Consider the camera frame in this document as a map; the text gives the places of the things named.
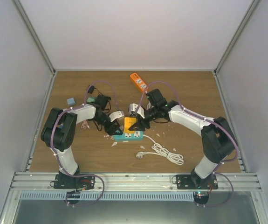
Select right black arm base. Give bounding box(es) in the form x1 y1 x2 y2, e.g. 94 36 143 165
171 172 219 190

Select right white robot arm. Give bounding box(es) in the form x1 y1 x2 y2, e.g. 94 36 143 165
129 89 239 189

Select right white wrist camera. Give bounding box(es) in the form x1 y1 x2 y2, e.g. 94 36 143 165
129 103 145 119

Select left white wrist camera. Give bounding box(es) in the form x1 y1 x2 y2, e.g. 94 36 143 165
109 110 124 122

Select white paint flakes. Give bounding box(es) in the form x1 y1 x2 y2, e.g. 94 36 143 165
103 123 178 152

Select light blue charger plug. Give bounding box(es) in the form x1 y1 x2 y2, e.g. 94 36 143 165
67 98 76 106

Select orange power socket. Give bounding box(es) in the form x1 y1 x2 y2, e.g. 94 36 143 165
130 73 148 93

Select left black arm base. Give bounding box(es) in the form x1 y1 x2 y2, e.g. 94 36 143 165
49 172 95 191

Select yellow socket cube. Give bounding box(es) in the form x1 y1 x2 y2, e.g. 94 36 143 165
124 117 137 134

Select white coiled power cord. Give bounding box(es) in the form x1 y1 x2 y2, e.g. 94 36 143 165
135 135 185 166

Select light blue cable duct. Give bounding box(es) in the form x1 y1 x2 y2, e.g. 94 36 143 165
20 191 194 202

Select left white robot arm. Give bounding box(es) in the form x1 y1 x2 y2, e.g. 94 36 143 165
41 97 124 189

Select black adapter with cable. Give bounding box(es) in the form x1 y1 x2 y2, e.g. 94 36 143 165
88 86 111 113

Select green charger plug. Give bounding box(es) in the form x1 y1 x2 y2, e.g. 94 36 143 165
87 96 96 103

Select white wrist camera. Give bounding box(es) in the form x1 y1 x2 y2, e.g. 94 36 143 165
109 110 124 122
129 103 145 119

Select aluminium front rail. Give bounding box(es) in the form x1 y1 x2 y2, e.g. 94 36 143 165
10 172 262 192

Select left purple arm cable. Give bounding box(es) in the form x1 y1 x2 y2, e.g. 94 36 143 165
49 80 119 178

